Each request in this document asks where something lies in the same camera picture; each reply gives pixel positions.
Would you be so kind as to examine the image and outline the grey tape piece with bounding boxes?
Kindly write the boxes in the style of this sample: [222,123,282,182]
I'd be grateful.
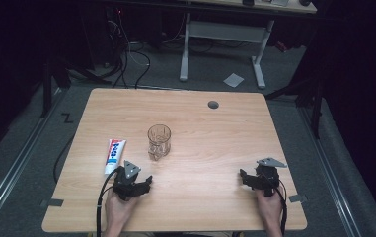
[47,197,65,208]
[287,194,309,203]

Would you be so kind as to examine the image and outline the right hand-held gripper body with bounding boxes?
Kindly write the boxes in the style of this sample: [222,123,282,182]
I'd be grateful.
[254,157,288,198]

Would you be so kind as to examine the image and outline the black floor cables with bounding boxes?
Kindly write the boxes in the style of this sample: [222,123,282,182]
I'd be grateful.
[103,9,189,90]

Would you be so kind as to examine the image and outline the white frame desk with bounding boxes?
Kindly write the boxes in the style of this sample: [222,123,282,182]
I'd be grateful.
[179,0,318,90]

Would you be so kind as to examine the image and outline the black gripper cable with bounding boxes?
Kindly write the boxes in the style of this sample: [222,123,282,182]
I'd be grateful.
[262,171,289,237]
[96,168,118,237]

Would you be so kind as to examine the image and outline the person's left hand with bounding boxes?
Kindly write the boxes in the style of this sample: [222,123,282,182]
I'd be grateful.
[104,189,140,231]

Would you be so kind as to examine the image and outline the metal floor rail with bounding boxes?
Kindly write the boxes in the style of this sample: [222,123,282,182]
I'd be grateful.
[296,104,364,237]
[0,86,67,233]

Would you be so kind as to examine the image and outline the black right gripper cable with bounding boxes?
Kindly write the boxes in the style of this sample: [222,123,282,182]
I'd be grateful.
[262,171,289,237]

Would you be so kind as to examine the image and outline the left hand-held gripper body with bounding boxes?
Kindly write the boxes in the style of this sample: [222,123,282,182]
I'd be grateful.
[112,160,144,201]

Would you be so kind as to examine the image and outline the person's right hand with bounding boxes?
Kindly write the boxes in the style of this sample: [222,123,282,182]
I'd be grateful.
[255,185,284,229]

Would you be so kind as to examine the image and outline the white toothpaste tube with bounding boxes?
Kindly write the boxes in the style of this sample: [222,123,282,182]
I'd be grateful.
[104,138,127,176]

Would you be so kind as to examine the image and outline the clear glass cup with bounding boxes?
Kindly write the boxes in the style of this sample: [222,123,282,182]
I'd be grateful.
[147,123,173,162]

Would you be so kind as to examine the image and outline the grey paper sheet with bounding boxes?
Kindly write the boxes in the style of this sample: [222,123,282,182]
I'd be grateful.
[222,72,245,89]

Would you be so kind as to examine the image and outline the black cable beside table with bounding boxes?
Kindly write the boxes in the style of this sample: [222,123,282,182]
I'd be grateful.
[52,132,77,185]

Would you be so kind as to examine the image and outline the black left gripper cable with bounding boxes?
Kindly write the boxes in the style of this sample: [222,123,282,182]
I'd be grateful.
[96,168,118,237]

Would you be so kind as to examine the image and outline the black metal stand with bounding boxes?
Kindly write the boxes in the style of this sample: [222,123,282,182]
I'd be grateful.
[38,55,113,119]
[263,58,327,140]

